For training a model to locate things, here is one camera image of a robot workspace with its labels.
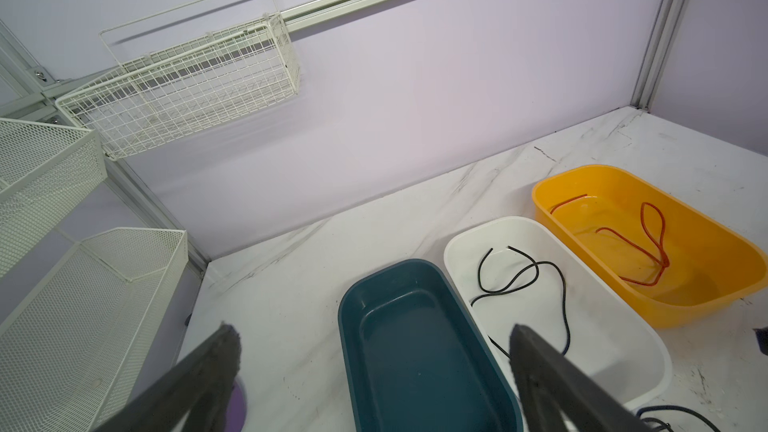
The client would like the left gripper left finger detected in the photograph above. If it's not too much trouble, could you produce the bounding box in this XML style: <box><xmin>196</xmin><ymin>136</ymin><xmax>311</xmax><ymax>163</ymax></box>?
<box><xmin>97</xmin><ymin>324</ymin><xmax>242</xmax><ymax>431</ymax></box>

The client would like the yellow plastic bin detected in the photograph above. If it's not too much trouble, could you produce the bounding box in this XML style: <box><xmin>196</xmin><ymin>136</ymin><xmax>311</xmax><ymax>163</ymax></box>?
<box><xmin>531</xmin><ymin>165</ymin><xmax>767</xmax><ymax>329</ymax></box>

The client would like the teal plastic bin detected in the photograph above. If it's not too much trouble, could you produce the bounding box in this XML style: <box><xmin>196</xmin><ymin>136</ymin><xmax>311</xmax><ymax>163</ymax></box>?
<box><xmin>338</xmin><ymin>259</ymin><xmax>523</xmax><ymax>431</ymax></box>

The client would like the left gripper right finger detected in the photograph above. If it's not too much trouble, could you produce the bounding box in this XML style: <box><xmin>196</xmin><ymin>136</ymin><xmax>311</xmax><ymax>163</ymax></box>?
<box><xmin>509</xmin><ymin>324</ymin><xmax>650</xmax><ymax>431</ymax></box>

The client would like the red cable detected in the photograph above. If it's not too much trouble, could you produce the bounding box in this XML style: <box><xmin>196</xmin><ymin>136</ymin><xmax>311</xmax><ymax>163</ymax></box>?
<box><xmin>548</xmin><ymin>193</ymin><xmax>671</xmax><ymax>288</ymax></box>

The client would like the cable pile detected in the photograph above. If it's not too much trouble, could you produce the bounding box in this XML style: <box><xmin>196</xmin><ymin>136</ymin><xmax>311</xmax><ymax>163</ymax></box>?
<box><xmin>634</xmin><ymin>404</ymin><xmax>724</xmax><ymax>432</ymax></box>

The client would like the white wire basket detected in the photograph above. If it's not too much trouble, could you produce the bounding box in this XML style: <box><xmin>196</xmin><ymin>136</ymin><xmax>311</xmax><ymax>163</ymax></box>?
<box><xmin>55</xmin><ymin>0</ymin><xmax>300</xmax><ymax>161</ymax></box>

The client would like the white plastic bin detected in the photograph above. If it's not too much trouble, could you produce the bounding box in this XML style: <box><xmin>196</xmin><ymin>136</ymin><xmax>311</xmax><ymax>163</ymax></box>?
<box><xmin>443</xmin><ymin>216</ymin><xmax>672</xmax><ymax>410</ymax></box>

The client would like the white mesh two-tier shelf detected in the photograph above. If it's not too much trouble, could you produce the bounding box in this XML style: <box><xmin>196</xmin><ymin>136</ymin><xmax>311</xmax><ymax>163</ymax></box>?
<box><xmin>1</xmin><ymin>119</ymin><xmax>188</xmax><ymax>431</ymax></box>

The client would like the purple pink spatula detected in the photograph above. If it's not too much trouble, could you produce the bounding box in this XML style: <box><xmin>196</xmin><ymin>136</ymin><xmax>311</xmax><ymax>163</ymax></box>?
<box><xmin>224</xmin><ymin>380</ymin><xmax>247</xmax><ymax>432</ymax></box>

